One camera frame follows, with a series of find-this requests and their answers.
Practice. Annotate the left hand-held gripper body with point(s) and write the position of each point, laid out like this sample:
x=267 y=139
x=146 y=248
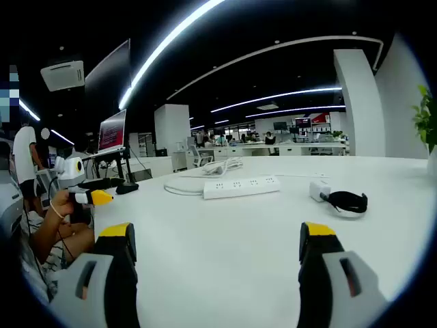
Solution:
x=70 y=171

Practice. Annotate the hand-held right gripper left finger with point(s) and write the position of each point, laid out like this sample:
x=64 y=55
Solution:
x=102 y=280

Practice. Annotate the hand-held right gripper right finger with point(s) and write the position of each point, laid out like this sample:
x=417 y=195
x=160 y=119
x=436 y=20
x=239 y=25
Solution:
x=334 y=283

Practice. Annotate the white charger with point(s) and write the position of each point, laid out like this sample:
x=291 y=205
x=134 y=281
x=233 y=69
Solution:
x=317 y=189

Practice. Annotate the white power strip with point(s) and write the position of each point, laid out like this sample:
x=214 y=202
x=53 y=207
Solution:
x=242 y=187

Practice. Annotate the white desk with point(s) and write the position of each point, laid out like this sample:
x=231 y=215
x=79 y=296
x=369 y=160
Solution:
x=222 y=239

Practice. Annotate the long ceiling light strip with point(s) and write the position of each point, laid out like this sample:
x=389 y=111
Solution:
x=170 y=44

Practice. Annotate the person's left hand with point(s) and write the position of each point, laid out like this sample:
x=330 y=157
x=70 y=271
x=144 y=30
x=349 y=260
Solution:
x=63 y=205

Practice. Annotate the small black device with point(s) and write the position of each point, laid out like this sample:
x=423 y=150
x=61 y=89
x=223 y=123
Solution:
x=126 y=188

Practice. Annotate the white wrist band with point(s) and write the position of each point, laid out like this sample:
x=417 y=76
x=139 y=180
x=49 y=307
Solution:
x=56 y=209

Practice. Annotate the person's leg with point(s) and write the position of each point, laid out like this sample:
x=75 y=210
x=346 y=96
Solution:
x=80 y=241

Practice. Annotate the laptop with red screen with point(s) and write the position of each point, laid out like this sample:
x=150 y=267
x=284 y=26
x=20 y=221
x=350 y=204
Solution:
x=112 y=131

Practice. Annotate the large dark screen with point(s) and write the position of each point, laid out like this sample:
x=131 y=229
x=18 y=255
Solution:
x=107 y=82

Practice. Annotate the ceiling air vent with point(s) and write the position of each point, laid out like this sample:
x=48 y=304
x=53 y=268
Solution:
x=63 y=73

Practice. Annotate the white office chair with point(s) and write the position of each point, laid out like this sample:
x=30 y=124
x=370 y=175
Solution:
x=199 y=155

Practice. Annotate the green potted plant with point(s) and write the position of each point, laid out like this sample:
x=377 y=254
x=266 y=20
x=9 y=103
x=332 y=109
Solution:
x=425 y=119

